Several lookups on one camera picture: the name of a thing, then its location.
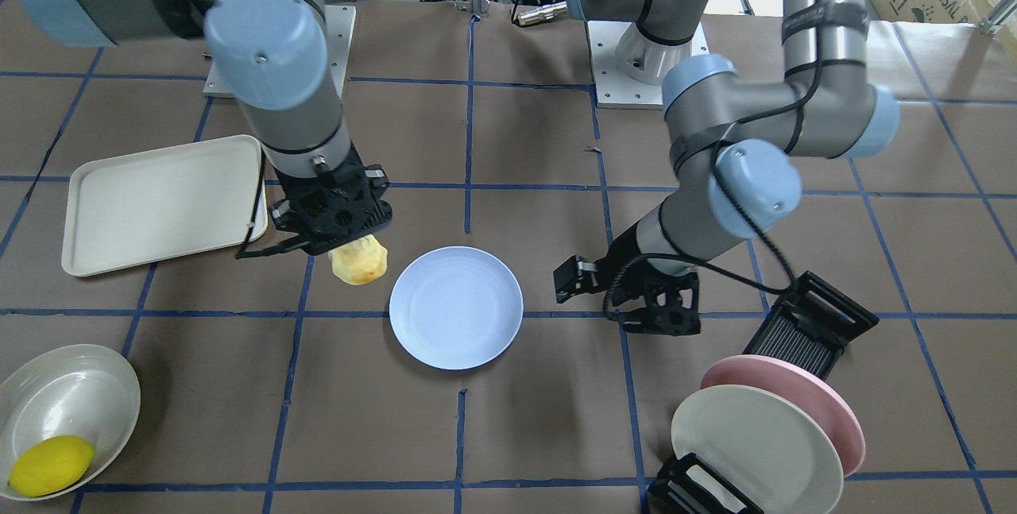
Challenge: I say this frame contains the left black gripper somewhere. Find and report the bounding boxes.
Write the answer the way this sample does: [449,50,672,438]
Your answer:
[608,256,702,337]

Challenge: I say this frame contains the cream plate in rack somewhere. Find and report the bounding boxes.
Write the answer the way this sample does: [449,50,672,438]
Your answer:
[671,385,844,513]

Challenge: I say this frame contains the pink plate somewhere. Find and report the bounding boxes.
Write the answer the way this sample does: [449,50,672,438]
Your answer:
[700,354,868,477]

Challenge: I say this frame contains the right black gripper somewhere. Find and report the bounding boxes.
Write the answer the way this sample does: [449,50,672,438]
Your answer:
[272,147,393,256]

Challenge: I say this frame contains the yellow lemon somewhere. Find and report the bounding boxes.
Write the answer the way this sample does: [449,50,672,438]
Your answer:
[8,435,97,498]

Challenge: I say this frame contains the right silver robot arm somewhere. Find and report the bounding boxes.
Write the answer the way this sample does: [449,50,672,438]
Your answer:
[21,0,392,258]

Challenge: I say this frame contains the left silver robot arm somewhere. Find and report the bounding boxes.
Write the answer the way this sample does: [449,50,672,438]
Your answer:
[555,0,900,336]

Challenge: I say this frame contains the brown paper table mat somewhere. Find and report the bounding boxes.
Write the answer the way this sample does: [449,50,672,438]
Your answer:
[1,0,1015,513]

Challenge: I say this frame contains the black dish rack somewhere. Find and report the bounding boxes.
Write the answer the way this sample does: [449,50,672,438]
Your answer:
[647,272,879,513]

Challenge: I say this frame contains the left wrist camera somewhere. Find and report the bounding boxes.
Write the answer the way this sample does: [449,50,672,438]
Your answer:
[552,256,609,304]

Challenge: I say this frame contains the cream rectangular tray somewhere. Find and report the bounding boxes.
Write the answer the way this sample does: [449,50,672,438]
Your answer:
[61,135,268,276]

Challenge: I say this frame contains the cream round plate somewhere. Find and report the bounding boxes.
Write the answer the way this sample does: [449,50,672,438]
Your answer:
[1,344,141,502]

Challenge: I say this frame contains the blue plate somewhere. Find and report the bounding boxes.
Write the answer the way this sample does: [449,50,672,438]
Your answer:
[388,246,524,370]

